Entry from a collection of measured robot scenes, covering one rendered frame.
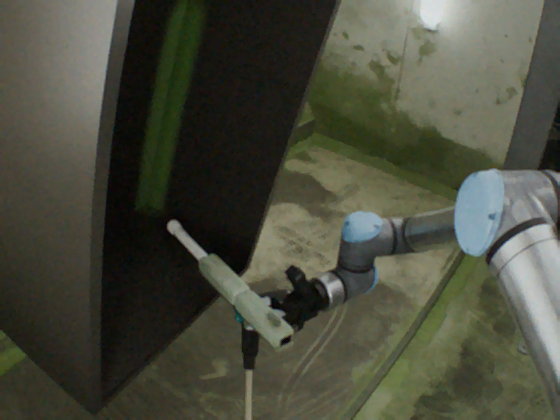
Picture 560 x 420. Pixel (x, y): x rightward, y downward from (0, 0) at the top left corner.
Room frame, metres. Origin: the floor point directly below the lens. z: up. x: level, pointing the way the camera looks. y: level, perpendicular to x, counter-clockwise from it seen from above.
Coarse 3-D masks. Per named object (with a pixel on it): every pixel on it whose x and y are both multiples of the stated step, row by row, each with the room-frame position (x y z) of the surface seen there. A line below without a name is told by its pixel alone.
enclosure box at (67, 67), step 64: (0, 0) 0.57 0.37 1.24; (64, 0) 0.51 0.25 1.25; (128, 0) 0.49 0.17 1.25; (192, 0) 1.17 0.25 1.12; (256, 0) 1.10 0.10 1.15; (320, 0) 1.04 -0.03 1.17; (0, 64) 0.57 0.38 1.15; (64, 64) 0.51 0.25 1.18; (128, 64) 1.04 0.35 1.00; (192, 64) 1.17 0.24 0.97; (256, 64) 1.09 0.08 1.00; (0, 128) 0.58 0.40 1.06; (64, 128) 0.51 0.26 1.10; (128, 128) 1.09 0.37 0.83; (192, 128) 1.16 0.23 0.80; (256, 128) 1.09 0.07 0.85; (0, 192) 0.59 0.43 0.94; (64, 192) 0.52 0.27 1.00; (128, 192) 1.14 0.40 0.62; (192, 192) 1.16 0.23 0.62; (256, 192) 1.08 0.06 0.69; (0, 256) 0.62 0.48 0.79; (64, 256) 0.53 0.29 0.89; (128, 256) 1.01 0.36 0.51; (192, 256) 1.07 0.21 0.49; (0, 320) 0.66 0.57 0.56; (64, 320) 0.54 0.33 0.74; (128, 320) 0.81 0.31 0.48; (192, 320) 0.85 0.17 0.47; (64, 384) 0.57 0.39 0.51
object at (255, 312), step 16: (176, 224) 1.09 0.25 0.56; (192, 240) 1.04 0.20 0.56; (208, 256) 0.97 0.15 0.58; (208, 272) 0.92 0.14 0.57; (224, 272) 0.91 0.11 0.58; (224, 288) 0.87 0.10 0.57; (240, 288) 0.87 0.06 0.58; (240, 304) 0.82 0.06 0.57; (256, 304) 0.82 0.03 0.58; (256, 320) 0.78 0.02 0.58; (272, 320) 0.77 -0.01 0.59; (256, 336) 0.82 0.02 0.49; (272, 336) 0.73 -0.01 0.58; (288, 336) 0.74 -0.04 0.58; (256, 352) 0.82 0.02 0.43
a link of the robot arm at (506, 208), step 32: (480, 192) 0.59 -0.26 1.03; (512, 192) 0.58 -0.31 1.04; (544, 192) 0.60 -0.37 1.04; (480, 224) 0.56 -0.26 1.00; (512, 224) 0.54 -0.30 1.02; (544, 224) 0.53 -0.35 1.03; (512, 256) 0.51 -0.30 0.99; (544, 256) 0.49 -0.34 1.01; (512, 288) 0.48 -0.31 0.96; (544, 288) 0.45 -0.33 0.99; (544, 320) 0.42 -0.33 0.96; (544, 352) 0.39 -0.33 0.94; (544, 384) 0.36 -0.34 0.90
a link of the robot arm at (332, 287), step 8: (328, 272) 1.00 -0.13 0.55; (312, 280) 0.98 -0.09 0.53; (320, 280) 0.96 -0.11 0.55; (328, 280) 0.96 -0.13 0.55; (336, 280) 0.97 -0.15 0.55; (328, 288) 0.94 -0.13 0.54; (336, 288) 0.95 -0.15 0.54; (328, 296) 0.93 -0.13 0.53; (336, 296) 0.94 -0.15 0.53; (328, 304) 0.93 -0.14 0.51; (336, 304) 0.93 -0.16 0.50
